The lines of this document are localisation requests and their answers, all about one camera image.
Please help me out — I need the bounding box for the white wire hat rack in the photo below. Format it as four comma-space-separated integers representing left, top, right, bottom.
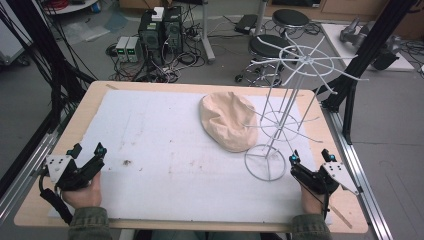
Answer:
243, 31, 370, 183

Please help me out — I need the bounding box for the person's right hand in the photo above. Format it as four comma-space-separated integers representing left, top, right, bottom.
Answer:
300, 184, 325, 216

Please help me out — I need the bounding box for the aluminium rail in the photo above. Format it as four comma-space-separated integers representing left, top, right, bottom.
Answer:
0, 131, 59, 223
324, 107, 396, 240

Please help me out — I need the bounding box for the black computer tower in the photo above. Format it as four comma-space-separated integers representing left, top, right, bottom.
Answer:
162, 5, 185, 55
137, 9, 165, 67

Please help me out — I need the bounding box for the small white box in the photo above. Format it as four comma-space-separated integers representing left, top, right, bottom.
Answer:
151, 6, 166, 23

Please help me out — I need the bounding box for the white board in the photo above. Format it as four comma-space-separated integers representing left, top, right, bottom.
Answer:
320, 22, 417, 73

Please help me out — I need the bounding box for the grey metal table leg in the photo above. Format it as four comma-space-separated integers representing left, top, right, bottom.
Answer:
253, 0, 269, 36
199, 0, 217, 65

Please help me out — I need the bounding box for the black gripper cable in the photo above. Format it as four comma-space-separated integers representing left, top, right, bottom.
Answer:
321, 189, 332, 221
38, 169, 74, 225

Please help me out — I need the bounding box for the black metal frame post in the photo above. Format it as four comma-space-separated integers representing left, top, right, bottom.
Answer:
320, 0, 419, 146
5, 0, 96, 133

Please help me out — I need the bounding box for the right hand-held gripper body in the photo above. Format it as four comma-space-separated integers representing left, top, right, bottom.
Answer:
311, 162, 360, 196

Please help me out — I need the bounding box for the white foam mat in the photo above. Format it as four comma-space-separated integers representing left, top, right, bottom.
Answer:
47, 89, 335, 225

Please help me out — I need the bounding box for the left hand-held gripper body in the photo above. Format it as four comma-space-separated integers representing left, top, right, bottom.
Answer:
44, 154, 98, 192

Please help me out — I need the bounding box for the black round stool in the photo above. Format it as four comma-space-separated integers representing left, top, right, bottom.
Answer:
271, 8, 311, 30
234, 33, 296, 88

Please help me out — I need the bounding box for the thin wooden stick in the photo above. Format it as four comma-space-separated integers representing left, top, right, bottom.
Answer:
327, 203, 354, 230

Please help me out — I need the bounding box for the tangle of floor cables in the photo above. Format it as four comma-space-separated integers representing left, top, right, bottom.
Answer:
105, 19, 209, 84

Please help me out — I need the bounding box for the clear plastic sheet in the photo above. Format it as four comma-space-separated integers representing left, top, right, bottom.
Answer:
62, 20, 112, 43

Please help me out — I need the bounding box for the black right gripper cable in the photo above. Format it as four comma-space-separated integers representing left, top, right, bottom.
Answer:
321, 189, 332, 221

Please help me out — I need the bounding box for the flat black box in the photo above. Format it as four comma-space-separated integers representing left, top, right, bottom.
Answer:
233, 13, 260, 35

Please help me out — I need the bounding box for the white round table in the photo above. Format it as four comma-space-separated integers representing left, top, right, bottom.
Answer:
42, 0, 100, 16

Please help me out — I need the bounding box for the white power supply box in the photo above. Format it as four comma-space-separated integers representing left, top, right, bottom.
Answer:
126, 36, 143, 63
115, 36, 130, 63

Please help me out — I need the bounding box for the grey equipment case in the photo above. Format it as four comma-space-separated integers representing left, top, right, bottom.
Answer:
0, 18, 32, 67

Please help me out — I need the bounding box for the beige cap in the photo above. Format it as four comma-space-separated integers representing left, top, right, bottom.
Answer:
198, 91, 260, 154

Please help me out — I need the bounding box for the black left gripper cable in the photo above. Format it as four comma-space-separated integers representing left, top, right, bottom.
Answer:
38, 169, 74, 225

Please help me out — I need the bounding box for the person's left hand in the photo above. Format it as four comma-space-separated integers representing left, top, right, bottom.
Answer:
62, 172, 103, 210

